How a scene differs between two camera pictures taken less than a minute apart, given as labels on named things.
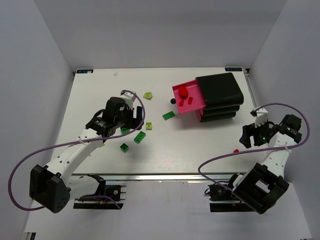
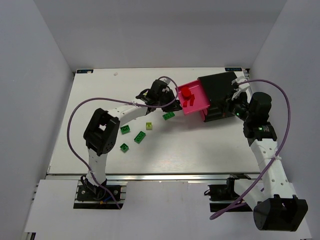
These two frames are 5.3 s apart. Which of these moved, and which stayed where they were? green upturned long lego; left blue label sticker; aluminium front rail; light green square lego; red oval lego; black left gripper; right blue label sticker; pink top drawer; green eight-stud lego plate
Moved: pink top drawer; red oval lego; black left gripper
Stayed: green upturned long lego; aluminium front rail; left blue label sticker; green eight-stud lego plate; light green square lego; right blue label sticker
